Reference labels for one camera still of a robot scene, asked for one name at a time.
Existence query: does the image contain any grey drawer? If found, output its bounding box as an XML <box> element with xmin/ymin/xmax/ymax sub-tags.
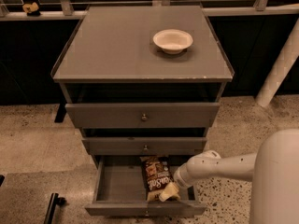
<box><xmin>82</xmin><ymin>137</ymin><xmax>206</xmax><ymax>155</ymax></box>
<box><xmin>86</xmin><ymin>156</ymin><xmax>206</xmax><ymax>217</ymax></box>
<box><xmin>65</xmin><ymin>103</ymin><xmax>220</xmax><ymax>128</ymax></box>

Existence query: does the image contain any white diagonal pole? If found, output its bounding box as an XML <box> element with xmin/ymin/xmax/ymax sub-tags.
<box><xmin>255</xmin><ymin>19</ymin><xmax>299</xmax><ymax>107</ymax></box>

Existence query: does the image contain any grey bottom drawer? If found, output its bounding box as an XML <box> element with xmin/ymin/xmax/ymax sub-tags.
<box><xmin>86</xmin><ymin>156</ymin><xmax>206</xmax><ymax>217</ymax></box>

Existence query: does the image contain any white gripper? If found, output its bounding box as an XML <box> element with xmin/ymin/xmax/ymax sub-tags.
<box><xmin>159</xmin><ymin>164</ymin><xmax>195</xmax><ymax>202</ymax></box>

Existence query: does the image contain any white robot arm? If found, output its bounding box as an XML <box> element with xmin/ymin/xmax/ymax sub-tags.
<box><xmin>159</xmin><ymin>129</ymin><xmax>299</xmax><ymax>224</ymax></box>

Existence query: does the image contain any brown chip bag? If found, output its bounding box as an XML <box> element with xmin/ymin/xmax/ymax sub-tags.
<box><xmin>140</xmin><ymin>156</ymin><xmax>180</xmax><ymax>202</ymax></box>

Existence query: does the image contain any white paper bowl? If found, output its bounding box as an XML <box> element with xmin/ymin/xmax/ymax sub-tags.
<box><xmin>153</xmin><ymin>29</ymin><xmax>193</xmax><ymax>55</ymax></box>

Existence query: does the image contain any grey top drawer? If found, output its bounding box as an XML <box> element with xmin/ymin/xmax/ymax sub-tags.
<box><xmin>65</xmin><ymin>103</ymin><xmax>220</xmax><ymax>128</ymax></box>

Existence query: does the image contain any small yellow black object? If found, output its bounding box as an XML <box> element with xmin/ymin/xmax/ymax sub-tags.
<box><xmin>22</xmin><ymin>2</ymin><xmax>40</xmax><ymax>16</ymax></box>

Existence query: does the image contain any grey middle drawer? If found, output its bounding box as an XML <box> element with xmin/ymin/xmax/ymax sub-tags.
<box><xmin>82</xmin><ymin>137</ymin><xmax>206</xmax><ymax>155</ymax></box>

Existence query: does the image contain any black bar on floor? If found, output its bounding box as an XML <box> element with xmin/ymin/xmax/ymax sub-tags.
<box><xmin>44</xmin><ymin>193</ymin><xmax>66</xmax><ymax>224</ymax></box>

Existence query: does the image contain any grey drawer cabinet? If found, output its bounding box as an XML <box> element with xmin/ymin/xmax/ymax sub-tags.
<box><xmin>50</xmin><ymin>5</ymin><xmax>235</xmax><ymax>170</ymax></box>

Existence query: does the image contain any metal window railing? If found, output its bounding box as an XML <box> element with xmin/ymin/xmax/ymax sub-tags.
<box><xmin>0</xmin><ymin>0</ymin><xmax>299</xmax><ymax>22</ymax></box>

